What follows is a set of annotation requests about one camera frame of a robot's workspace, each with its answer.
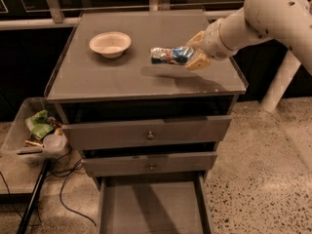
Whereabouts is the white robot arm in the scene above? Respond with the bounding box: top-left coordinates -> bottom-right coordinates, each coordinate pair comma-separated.
187,0 -> 312,74

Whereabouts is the grey drawer cabinet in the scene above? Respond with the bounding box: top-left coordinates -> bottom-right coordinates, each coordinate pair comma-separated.
43,9 -> 249,187

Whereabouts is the brass middle drawer knob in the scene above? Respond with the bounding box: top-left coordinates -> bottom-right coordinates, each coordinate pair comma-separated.
149,164 -> 155,171

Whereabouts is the brass top drawer knob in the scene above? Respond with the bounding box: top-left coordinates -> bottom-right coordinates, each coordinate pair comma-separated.
147,131 -> 155,140

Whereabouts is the grey top drawer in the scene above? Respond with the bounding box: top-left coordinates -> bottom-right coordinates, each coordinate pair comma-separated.
62,115 -> 231,150

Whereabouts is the white paper bowl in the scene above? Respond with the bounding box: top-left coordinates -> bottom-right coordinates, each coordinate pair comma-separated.
89,32 -> 132,59

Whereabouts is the clear plastic bin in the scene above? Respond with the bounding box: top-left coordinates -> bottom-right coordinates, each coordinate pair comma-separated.
1,97 -> 69,164

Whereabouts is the white slanted pillar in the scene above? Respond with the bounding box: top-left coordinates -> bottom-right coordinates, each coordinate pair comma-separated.
261,51 -> 300,112

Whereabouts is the brass drawer knob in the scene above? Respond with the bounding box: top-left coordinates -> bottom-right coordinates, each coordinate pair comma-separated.
147,131 -> 155,140
149,164 -> 155,171

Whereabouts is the black floor bar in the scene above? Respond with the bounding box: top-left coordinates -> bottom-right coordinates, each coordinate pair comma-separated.
17,160 -> 51,234

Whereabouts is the grey open bottom drawer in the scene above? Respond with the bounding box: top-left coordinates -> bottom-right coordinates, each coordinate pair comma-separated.
97,172 -> 214,234

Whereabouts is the clear plastic cup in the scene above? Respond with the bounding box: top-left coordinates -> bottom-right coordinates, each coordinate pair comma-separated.
43,135 -> 62,148

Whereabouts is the crushed redbull can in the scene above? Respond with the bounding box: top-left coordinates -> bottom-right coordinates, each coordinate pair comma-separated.
150,46 -> 194,65

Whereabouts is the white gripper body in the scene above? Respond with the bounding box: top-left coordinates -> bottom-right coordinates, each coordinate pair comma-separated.
201,19 -> 236,60

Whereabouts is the grey middle drawer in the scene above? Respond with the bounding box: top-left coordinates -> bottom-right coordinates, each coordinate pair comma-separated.
82,151 -> 217,177

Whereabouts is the metal railing frame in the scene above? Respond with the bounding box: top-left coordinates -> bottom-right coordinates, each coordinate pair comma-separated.
0,0 -> 245,32

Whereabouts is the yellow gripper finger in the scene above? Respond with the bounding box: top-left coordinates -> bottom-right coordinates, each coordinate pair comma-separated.
186,31 -> 204,50
184,50 -> 212,70

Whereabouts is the green chip bag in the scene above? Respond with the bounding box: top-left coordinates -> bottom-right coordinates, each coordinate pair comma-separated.
24,110 -> 54,140

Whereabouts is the black floor cable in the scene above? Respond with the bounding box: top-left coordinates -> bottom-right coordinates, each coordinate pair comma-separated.
45,148 -> 98,227

